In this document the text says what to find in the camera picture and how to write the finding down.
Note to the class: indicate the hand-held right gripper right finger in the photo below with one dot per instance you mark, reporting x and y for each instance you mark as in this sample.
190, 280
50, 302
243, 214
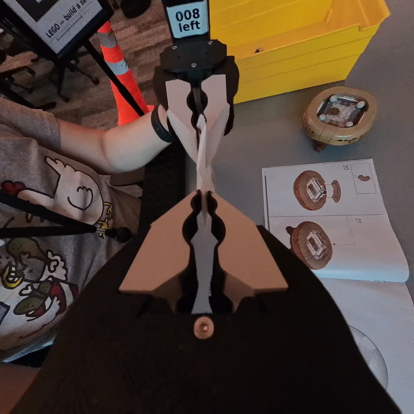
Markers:
252, 258

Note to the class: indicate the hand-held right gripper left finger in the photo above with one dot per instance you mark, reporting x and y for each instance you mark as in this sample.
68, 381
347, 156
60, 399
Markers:
158, 258

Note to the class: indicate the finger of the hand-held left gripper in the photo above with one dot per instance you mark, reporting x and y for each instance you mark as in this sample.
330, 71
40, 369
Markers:
217, 106
179, 106

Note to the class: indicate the white paper bag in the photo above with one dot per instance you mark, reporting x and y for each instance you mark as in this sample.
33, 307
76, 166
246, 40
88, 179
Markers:
204, 155

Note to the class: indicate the yellow plastic bin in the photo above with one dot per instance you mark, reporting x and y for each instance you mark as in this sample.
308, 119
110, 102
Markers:
291, 48

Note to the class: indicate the person's left forearm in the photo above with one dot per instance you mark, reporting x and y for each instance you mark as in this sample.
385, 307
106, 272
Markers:
123, 148

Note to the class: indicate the grey desk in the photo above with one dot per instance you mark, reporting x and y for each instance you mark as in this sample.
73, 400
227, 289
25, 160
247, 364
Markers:
258, 135

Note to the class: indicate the black wristband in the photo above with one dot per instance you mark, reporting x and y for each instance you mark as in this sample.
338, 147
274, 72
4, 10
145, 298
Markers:
160, 127

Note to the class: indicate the orange traffic cone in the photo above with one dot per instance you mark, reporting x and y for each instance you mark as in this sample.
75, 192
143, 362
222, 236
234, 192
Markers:
119, 74

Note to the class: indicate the black sign stand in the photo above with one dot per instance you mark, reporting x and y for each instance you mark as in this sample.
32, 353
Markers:
113, 81

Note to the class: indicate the black mesh chair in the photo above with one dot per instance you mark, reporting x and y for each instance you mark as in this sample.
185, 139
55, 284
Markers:
165, 187

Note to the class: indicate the open instruction booklet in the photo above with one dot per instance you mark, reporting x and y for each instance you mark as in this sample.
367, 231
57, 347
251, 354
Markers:
355, 258

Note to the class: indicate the brown toy pot model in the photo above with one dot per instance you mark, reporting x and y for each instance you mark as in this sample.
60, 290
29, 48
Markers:
339, 119

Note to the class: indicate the black and white marker sign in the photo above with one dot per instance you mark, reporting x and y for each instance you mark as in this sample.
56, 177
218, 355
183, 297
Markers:
58, 22

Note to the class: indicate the person's grey printed t-shirt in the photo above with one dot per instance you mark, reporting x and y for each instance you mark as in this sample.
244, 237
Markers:
48, 161

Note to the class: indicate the person's bare leg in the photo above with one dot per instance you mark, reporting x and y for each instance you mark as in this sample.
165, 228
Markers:
13, 388

